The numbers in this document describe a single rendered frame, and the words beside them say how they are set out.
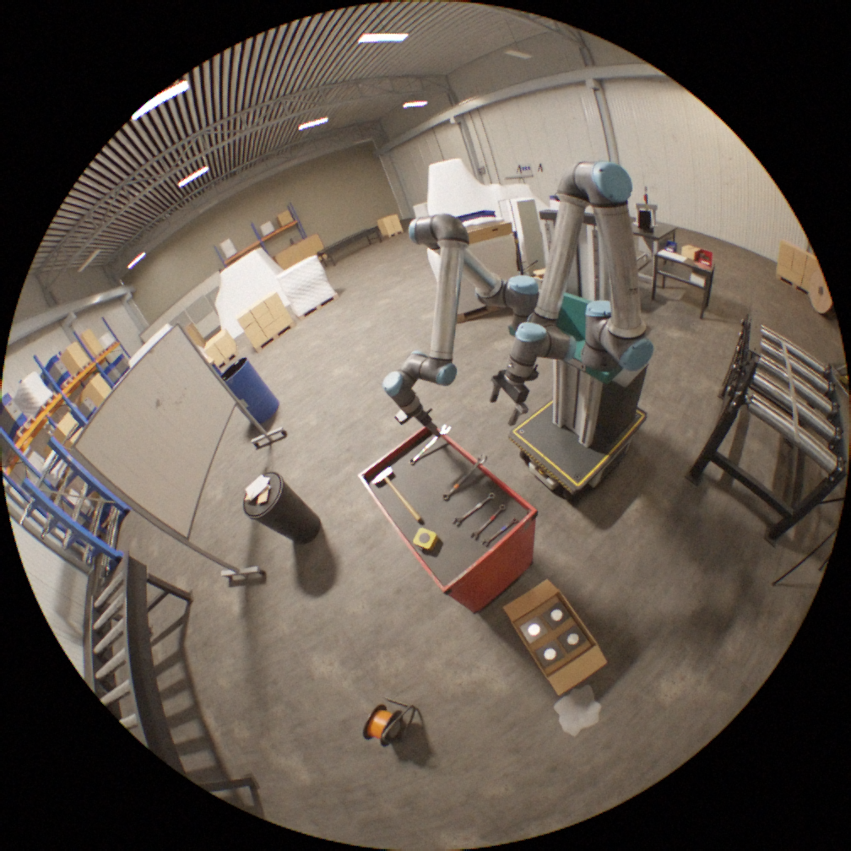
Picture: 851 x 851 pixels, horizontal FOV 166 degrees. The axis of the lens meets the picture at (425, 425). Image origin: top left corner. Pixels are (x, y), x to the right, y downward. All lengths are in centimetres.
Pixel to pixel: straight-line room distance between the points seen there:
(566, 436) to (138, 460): 323
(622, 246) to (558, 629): 182
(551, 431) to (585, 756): 225
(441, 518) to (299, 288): 720
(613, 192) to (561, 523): 192
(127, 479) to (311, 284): 655
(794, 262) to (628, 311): 899
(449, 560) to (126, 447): 238
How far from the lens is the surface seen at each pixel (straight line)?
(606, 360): 134
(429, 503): 129
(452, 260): 108
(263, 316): 765
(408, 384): 115
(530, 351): 94
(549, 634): 188
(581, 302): 147
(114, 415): 267
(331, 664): 239
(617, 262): 99
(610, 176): 91
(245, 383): 435
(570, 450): 209
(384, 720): 193
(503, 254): 434
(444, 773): 225
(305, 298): 796
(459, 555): 116
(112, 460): 255
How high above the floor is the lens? 199
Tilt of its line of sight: 44 degrees down
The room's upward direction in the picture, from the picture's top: 24 degrees counter-clockwise
